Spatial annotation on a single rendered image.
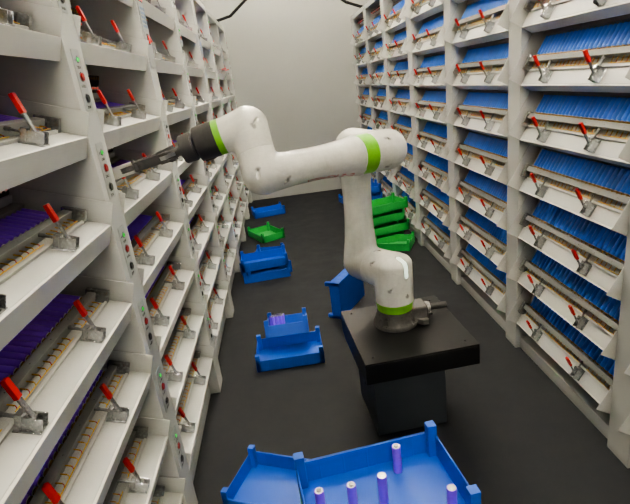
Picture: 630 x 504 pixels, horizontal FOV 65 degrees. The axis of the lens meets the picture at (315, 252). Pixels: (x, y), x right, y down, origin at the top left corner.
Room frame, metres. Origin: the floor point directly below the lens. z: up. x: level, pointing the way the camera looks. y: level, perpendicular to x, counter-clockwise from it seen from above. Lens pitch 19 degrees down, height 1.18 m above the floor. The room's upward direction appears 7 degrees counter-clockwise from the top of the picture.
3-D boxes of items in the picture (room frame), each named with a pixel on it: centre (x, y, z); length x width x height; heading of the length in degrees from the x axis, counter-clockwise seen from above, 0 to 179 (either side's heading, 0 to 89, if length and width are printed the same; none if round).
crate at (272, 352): (1.98, 0.17, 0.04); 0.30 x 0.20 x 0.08; 92
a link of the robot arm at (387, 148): (1.49, -0.23, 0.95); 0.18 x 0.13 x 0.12; 122
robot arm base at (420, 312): (1.52, -0.30, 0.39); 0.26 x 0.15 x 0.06; 95
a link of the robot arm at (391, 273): (1.52, -0.24, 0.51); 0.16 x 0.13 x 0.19; 32
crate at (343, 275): (2.42, -0.14, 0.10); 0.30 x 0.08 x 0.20; 150
